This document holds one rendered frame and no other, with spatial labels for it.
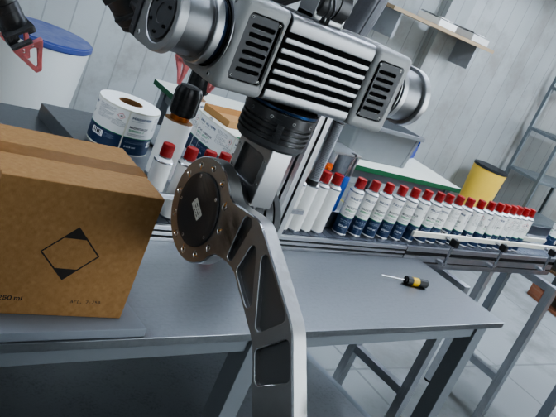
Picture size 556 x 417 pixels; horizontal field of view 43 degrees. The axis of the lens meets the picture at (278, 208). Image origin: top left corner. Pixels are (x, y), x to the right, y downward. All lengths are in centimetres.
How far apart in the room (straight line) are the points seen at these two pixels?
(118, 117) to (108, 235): 95
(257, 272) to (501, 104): 707
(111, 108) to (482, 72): 582
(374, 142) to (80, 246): 295
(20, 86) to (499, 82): 515
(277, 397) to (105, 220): 46
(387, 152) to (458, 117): 351
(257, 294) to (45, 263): 40
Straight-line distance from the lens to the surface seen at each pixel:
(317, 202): 220
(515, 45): 790
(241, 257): 118
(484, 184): 773
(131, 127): 224
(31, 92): 443
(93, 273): 136
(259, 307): 114
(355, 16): 167
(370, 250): 245
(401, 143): 427
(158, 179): 181
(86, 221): 130
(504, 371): 360
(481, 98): 781
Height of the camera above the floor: 158
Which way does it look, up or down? 17 degrees down
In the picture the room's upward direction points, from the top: 24 degrees clockwise
